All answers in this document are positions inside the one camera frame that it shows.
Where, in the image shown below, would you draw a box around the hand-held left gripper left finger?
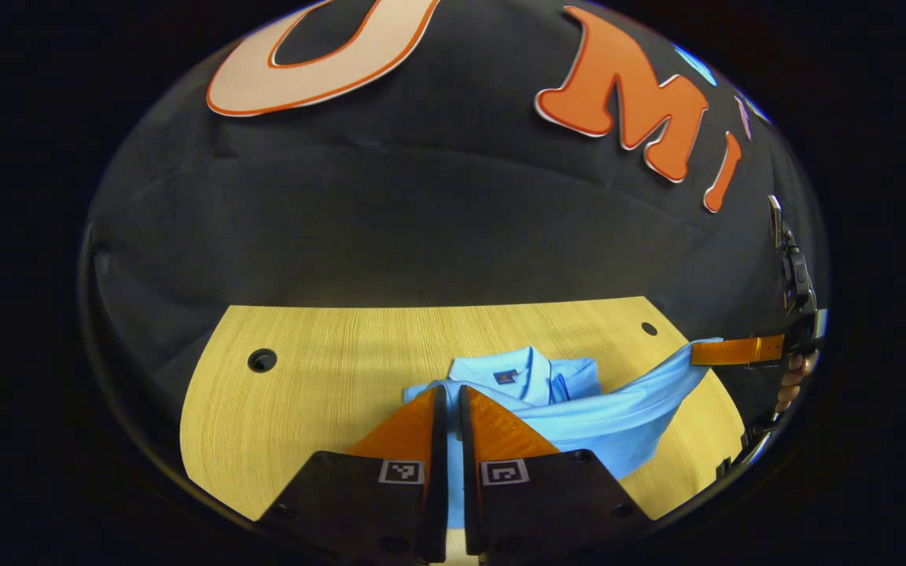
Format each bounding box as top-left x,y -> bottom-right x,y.
260,385 -> 451,564

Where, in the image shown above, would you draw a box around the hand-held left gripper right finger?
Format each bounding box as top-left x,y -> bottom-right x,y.
459,385 -> 650,564

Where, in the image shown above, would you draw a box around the light blue T-shirt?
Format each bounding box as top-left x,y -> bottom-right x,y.
402,338 -> 725,529

